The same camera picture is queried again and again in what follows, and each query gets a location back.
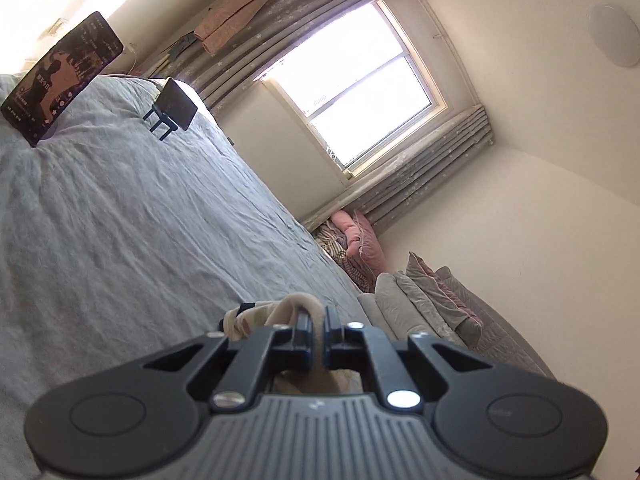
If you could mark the large black smartphone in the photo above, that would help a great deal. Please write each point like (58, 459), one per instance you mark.
(60, 77)

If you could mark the smartphone on blue stand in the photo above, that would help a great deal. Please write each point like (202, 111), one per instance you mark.
(177, 102)

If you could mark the round ceiling light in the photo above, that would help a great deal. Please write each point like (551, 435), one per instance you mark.
(614, 35)

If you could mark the pink hanging jacket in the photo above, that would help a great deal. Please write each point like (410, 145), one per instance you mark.
(235, 15)

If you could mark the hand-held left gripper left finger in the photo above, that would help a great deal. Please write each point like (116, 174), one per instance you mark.
(301, 345)

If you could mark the window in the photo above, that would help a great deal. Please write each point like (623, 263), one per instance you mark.
(350, 90)

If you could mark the grey padded headboard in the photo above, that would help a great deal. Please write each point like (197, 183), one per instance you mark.
(505, 335)

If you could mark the grey star curtain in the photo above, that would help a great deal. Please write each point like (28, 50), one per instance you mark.
(280, 25)
(425, 170)

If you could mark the blue phone stand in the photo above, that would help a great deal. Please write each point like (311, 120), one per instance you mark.
(161, 122)

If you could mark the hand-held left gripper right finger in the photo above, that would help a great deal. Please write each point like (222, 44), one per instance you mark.
(334, 345)

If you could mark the beige bear print sweatshirt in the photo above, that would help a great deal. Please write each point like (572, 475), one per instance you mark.
(292, 307)

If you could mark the dark blue hanging cloth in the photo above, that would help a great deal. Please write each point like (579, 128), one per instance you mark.
(181, 46)

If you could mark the pink pillow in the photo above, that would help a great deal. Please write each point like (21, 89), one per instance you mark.
(357, 240)

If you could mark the striped folded blanket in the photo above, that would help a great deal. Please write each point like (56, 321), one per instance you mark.
(340, 252)

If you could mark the grey pillow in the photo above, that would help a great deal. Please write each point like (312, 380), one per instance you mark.
(440, 295)

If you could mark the grey bed blanket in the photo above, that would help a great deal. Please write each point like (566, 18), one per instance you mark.
(125, 235)

